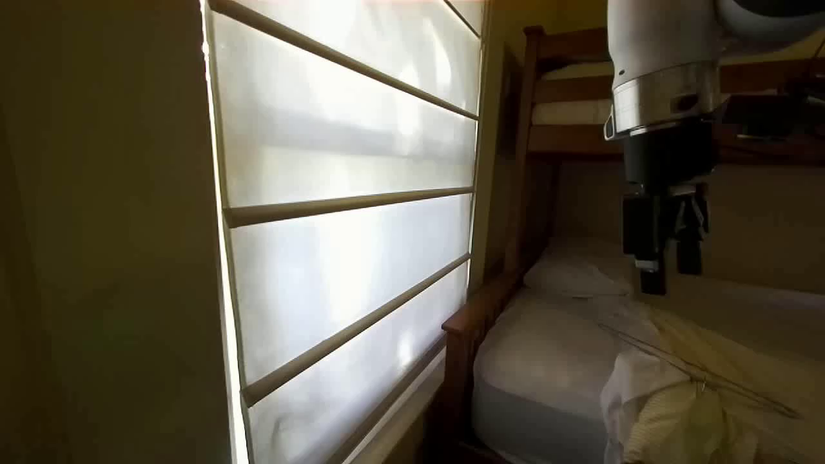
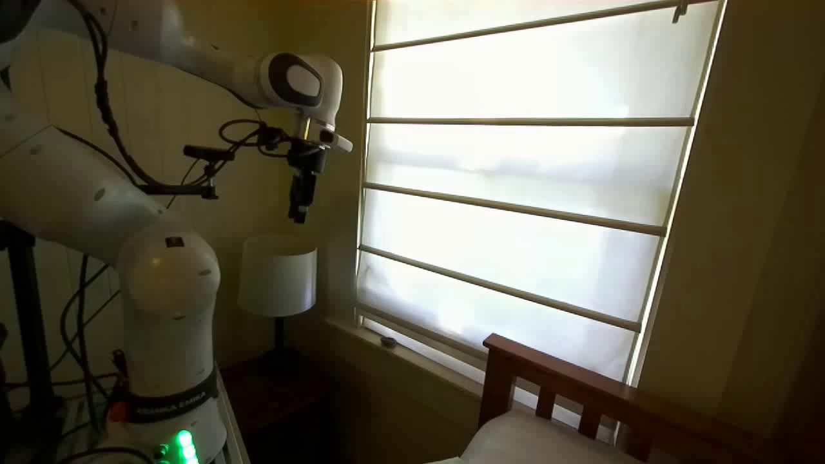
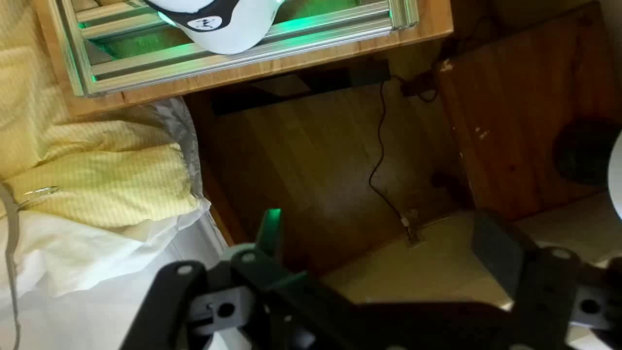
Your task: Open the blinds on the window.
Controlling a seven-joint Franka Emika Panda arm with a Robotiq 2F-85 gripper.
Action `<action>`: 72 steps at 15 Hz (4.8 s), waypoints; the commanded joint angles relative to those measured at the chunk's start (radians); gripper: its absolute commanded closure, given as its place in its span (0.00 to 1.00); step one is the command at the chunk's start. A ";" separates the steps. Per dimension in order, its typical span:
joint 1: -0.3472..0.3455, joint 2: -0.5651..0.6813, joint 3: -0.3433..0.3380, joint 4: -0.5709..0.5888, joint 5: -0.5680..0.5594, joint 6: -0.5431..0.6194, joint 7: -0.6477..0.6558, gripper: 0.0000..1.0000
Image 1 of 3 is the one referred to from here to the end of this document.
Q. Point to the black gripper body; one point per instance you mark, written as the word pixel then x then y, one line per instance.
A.
pixel 671 156

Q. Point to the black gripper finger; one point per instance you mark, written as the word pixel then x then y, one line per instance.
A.
pixel 689 229
pixel 643 239

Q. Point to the white roman window blind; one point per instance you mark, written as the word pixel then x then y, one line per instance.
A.
pixel 346 141

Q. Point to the white pillow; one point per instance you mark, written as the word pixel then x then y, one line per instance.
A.
pixel 581 267

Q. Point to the crumpled cream bed sheet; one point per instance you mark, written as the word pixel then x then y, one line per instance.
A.
pixel 681 392

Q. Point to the white fitted mattress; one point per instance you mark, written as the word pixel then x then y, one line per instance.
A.
pixel 540 371

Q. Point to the wooden bunk bed frame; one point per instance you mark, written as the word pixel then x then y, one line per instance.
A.
pixel 577 141

